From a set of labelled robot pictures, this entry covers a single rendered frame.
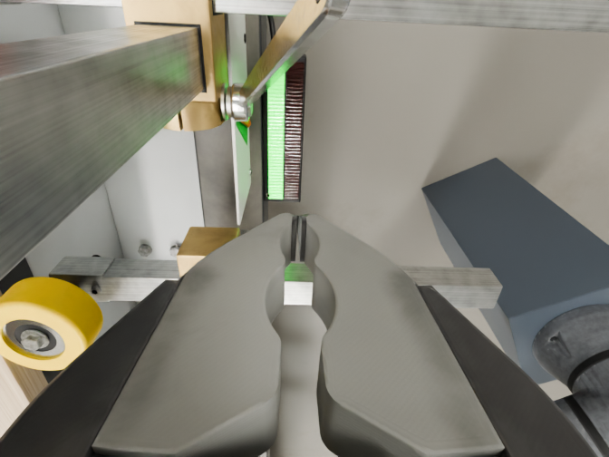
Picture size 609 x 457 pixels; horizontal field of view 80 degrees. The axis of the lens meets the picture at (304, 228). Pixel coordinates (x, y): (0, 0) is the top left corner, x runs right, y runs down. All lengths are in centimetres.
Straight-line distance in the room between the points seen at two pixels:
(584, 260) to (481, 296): 55
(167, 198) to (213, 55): 36
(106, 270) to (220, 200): 16
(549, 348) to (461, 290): 52
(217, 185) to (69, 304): 21
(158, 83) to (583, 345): 82
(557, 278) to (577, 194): 70
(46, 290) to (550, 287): 83
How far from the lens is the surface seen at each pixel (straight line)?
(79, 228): 56
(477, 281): 41
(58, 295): 36
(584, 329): 88
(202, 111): 26
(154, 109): 17
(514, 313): 86
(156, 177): 58
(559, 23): 30
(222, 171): 46
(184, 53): 22
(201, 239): 36
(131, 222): 63
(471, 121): 127
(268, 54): 17
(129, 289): 39
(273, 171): 45
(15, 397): 47
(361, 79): 115
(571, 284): 90
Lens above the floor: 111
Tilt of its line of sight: 58 degrees down
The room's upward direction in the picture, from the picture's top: 178 degrees clockwise
